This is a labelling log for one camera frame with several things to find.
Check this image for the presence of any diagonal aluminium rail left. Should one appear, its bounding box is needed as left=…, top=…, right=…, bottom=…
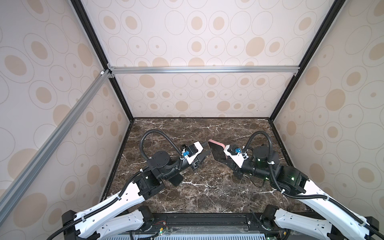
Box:
left=1, top=69, right=111, bottom=224

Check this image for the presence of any black frame post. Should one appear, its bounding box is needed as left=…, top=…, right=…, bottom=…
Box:
left=270, top=0, right=347, bottom=122
left=70, top=0, right=135, bottom=122

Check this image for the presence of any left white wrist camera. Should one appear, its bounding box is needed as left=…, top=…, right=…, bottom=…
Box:
left=181, top=142, right=203, bottom=165

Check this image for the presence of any black phone lower left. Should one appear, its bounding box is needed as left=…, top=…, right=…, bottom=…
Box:
left=169, top=174, right=184, bottom=187

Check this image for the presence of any horizontal aluminium rail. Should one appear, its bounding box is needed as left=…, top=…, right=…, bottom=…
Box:
left=110, top=66, right=300, bottom=74

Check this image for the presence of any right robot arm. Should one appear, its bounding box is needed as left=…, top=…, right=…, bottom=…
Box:
left=209, top=141, right=384, bottom=240

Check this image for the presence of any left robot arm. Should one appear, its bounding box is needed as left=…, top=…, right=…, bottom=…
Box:
left=48, top=142, right=211, bottom=240

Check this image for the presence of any right black corrugated cable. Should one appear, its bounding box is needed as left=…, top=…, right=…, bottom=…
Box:
left=241, top=130, right=384, bottom=240

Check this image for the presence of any black frame post left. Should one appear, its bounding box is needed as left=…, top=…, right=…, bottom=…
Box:
left=70, top=0, right=135, bottom=122

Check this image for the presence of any left black corrugated cable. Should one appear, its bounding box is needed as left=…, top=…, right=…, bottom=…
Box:
left=46, top=129, right=184, bottom=240

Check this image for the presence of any black frame post right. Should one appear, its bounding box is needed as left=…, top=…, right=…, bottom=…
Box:
left=270, top=0, right=347, bottom=122

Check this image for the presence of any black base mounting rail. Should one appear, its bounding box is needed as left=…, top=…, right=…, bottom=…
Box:
left=77, top=212, right=338, bottom=240

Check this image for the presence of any black corrugated cable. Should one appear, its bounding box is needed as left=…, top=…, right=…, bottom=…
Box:
left=46, top=129, right=184, bottom=240
left=241, top=130, right=384, bottom=240

